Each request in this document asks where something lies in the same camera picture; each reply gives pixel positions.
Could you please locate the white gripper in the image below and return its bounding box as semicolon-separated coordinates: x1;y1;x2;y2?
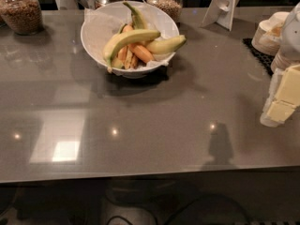
260;65;300;128

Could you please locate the long yellow-green banana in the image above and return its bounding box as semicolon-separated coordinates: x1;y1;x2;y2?
102;29;160;68

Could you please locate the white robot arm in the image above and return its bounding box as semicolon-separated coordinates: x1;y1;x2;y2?
260;3;300;128

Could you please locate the right yellow banana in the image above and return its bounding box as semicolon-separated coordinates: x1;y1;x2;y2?
146;35;187;54

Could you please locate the white bowl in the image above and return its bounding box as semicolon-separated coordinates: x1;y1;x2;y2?
80;0;181;80

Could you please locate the upright green banana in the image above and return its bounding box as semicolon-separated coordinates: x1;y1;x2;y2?
123;2;148;29

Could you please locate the black mesh mat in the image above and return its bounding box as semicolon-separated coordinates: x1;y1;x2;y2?
242;38;274;76

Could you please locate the stack of paper bowls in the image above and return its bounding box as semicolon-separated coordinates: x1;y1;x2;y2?
251;11;289;56

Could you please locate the white folded card stand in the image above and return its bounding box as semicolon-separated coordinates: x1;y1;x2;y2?
201;0;240;31

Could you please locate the orange carrot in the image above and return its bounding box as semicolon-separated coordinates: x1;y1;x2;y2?
128;43;154;64

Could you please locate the right glass grain jar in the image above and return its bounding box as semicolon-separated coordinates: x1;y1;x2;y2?
144;0;183;23

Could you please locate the glass grain jar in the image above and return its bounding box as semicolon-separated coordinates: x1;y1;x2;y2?
0;0;43;35
144;0;183;23

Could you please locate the left glass grain jar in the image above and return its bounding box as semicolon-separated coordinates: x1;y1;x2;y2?
0;0;43;35

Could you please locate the black floor cable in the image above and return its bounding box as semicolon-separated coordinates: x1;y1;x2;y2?
104;192;252;225

